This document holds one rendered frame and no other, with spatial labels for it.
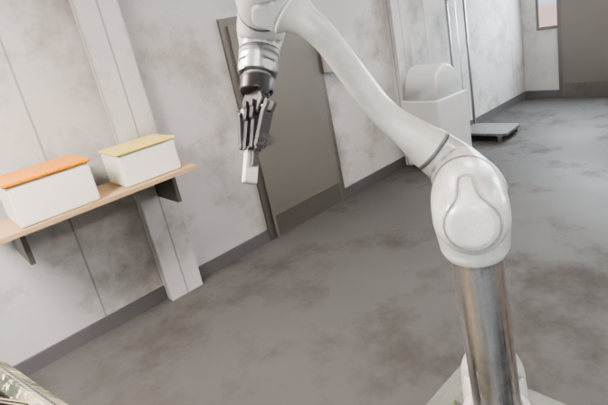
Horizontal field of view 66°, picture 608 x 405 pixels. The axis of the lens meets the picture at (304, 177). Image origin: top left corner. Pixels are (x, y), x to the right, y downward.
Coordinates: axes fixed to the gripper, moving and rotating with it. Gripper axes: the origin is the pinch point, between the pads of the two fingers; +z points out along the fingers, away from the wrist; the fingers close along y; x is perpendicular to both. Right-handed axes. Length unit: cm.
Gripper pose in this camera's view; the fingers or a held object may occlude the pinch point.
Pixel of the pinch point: (250, 166)
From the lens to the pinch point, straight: 99.6
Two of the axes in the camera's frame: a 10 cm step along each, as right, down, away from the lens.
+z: -0.6, 9.8, -1.7
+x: 7.8, 1.5, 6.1
